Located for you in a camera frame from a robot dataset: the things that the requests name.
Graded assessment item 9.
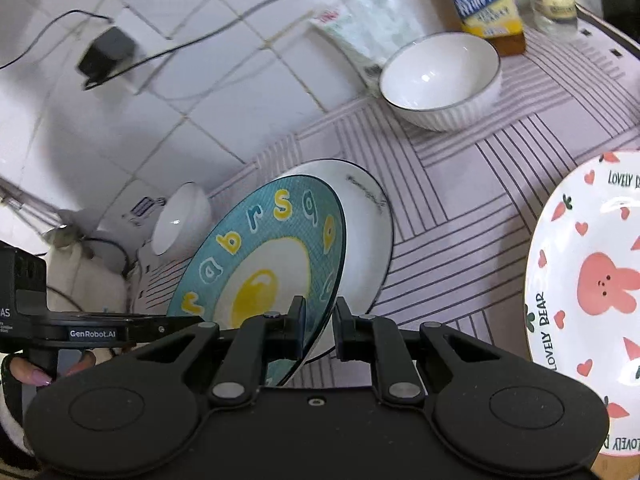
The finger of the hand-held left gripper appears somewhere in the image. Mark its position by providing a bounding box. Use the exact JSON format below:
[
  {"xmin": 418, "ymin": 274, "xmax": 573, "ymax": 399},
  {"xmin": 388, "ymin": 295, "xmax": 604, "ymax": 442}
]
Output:
[{"xmin": 132, "ymin": 313, "xmax": 203, "ymax": 346}]

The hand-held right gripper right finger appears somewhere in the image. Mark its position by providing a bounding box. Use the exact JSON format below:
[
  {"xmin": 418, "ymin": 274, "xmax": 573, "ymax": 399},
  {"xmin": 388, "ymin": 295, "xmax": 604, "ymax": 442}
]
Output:
[{"xmin": 332, "ymin": 297, "xmax": 503, "ymax": 401}]

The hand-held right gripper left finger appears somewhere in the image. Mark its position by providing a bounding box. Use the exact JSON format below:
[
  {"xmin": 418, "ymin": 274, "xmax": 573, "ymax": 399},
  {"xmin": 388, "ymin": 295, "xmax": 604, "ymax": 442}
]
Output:
[{"xmin": 120, "ymin": 296, "xmax": 307, "ymax": 408}]

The blue egg print plate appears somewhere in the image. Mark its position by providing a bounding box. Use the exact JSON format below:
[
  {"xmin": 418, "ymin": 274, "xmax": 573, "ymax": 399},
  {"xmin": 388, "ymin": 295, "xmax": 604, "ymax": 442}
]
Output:
[{"xmin": 166, "ymin": 175, "xmax": 347, "ymax": 387}]

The white ribbed bowl dark rim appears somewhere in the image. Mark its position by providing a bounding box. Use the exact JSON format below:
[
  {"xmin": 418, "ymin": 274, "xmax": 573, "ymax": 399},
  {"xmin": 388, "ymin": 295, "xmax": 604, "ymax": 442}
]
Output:
[{"xmin": 378, "ymin": 31, "xmax": 502, "ymax": 132}]

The person's left hand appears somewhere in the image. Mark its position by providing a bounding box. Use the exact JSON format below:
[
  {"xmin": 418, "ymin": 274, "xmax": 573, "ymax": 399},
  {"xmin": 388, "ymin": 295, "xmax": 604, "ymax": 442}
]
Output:
[{"xmin": 2, "ymin": 351, "xmax": 97, "ymax": 388}]

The white plate black rim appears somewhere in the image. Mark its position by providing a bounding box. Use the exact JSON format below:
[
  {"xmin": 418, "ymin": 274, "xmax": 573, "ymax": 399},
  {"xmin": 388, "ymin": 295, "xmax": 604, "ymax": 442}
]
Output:
[{"xmin": 270, "ymin": 159, "xmax": 396, "ymax": 366}]

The small white bowl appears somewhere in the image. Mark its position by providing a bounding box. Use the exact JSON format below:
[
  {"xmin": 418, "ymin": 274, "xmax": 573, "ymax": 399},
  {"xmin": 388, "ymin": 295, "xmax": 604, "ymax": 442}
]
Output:
[{"xmin": 150, "ymin": 181, "xmax": 213, "ymax": 258}]

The white appliance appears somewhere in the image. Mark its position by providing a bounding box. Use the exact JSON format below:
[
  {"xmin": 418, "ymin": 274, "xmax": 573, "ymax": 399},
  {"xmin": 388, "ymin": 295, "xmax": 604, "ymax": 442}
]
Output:
[{"xmin": 95, "ymin": 180, "xmax": 171, "ymax": 281}]

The striped table mat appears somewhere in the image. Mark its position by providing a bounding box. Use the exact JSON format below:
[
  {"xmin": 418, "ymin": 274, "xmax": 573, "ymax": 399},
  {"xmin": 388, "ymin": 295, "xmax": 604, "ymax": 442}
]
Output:
[{"xmin": 132, "ymin": 25, "xmax": 640, "ymax": 391}]

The white bunny print plate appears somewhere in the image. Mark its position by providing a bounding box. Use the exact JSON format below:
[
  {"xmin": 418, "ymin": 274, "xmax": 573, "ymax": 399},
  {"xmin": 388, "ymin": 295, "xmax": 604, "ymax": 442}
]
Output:
[{"xmin": 524, "ymin": 150, "xmax": 640, "ymax": 457}]

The black power adapter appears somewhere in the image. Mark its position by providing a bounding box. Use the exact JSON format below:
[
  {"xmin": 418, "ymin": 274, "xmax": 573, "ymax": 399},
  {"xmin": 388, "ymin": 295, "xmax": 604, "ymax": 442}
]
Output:
[{"xmin": 77, "ymin": 26, "xmax": 137, "ymax": 91}]

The white plastic salt bag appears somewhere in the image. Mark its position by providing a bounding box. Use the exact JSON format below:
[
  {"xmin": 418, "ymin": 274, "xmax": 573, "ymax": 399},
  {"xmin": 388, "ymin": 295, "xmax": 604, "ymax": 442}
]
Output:
[{"xmin": 309, "ymin": 0, "xmax": 451, "ymax": 98}]

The yellow label oil bottle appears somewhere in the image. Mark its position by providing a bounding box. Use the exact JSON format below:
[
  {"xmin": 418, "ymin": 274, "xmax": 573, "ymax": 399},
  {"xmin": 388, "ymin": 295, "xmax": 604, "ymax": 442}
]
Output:
[{"xmin": 432, "ymin": 0, "xmax": 527, "ymax": 57}]

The black wok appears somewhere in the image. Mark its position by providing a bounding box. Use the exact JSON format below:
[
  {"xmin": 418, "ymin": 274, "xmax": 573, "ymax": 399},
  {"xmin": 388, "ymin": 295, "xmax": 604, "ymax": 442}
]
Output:
[{"xmin": 597, "ymin": 0, "xmax": 640, "ymax": 43}]

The black power cable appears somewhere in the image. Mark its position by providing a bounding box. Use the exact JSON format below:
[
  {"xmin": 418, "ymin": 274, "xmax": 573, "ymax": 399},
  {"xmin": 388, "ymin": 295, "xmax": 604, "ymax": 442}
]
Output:
[{"xmin": 82, "ymin": 0, "xmax": 441, "ymax": 92}]

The thin black cable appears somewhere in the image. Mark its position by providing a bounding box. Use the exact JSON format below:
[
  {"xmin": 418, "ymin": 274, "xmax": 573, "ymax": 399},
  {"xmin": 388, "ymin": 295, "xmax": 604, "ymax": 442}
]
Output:
[{"xmin": 0, "ymin": 9, "xmax": 117, "ymax": 70}]

